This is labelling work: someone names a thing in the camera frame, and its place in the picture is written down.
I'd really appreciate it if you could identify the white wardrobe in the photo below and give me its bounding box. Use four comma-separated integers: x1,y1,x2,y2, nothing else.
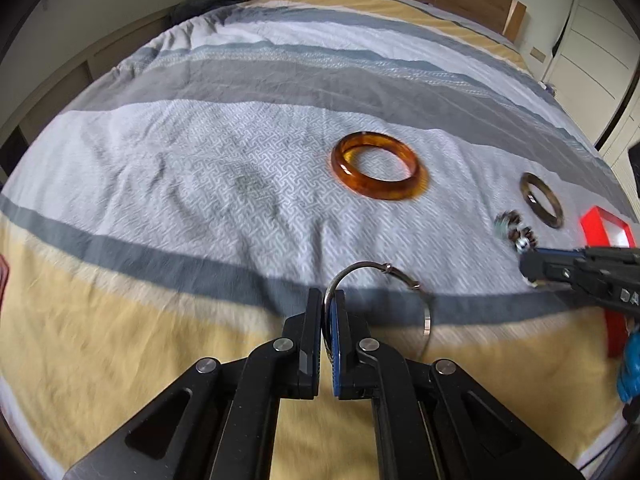
541,0,640,163

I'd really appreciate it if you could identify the dark brown bangle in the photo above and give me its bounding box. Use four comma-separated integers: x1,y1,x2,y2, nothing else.
518,171,565,230

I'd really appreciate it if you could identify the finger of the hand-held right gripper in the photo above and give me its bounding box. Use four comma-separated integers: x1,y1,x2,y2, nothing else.
536,245,608,264
518,251,584,290

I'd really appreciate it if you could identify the striped bed blanket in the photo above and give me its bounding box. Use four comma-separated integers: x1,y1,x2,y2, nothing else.
0,0,640,480

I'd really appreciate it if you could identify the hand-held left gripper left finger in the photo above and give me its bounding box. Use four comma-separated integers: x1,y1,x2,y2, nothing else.
62,287,323,480

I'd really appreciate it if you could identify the person's right hand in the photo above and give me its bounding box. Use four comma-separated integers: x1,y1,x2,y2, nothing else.
616,326,640,404

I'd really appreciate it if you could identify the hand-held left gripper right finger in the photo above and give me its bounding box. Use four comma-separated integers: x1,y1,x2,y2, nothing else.
331,290,587,480

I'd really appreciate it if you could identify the beaded bracelet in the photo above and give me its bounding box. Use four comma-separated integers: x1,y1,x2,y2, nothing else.
493,209,546,290

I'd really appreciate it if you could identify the dark grey cloth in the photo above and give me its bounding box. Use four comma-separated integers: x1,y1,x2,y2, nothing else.
167,0,246,27

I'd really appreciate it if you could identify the silver bangle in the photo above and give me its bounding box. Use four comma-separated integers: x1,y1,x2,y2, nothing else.
322,261,435,361

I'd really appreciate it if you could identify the beige low wall cabinet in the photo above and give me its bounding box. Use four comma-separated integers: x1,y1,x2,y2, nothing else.
0,6,177,178

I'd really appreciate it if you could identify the amber bangle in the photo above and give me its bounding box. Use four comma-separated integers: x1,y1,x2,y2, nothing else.
330,131,430,202

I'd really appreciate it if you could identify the red shallow box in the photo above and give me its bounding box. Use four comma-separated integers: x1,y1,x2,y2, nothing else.
578,205,640,359

